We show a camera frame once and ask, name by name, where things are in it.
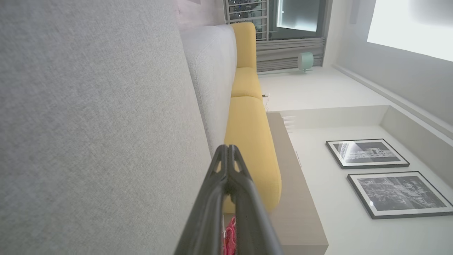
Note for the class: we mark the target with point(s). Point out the grey sofa back cushion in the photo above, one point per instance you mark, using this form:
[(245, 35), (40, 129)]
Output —
[(212, 78)]

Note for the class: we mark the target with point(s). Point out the mint green round lamp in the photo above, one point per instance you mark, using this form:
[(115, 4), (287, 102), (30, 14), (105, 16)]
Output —
[(305, 61)]

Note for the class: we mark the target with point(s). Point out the grey fabric sofa seat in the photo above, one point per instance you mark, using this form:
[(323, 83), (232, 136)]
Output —
[(99, 134)]

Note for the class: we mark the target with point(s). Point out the large yellow sofa cushion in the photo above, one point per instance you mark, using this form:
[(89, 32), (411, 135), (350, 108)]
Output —
[(251, 141)]

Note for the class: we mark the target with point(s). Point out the light wooden sideboard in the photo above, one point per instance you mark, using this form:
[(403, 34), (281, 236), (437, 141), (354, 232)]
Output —
[(297, 198)]

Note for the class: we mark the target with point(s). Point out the red basketball shorts white stripe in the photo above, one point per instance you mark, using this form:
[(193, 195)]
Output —
[(229, 237)]

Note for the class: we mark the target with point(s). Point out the bright ceiling light panel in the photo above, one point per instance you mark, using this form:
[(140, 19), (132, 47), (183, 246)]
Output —
[(414, 24)]

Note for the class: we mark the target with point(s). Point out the dark framed window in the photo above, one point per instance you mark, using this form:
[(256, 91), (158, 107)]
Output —
[(297, 16)]

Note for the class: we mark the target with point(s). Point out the small yellow sofa cushion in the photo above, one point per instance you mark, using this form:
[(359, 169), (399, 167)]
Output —
[(244, 44), (246, 83)]

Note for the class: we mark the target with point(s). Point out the small black framed picture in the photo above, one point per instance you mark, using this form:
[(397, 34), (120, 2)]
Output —
[(368, 153)]

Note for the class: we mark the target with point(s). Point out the large black framed picture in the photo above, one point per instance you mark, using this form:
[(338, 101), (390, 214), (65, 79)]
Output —
[(400, 194)]

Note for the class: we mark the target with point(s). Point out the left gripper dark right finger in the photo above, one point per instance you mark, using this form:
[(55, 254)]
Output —
[(251, 219)]

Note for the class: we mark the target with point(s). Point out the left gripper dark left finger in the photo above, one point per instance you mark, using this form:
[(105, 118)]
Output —
[(208, 212)]

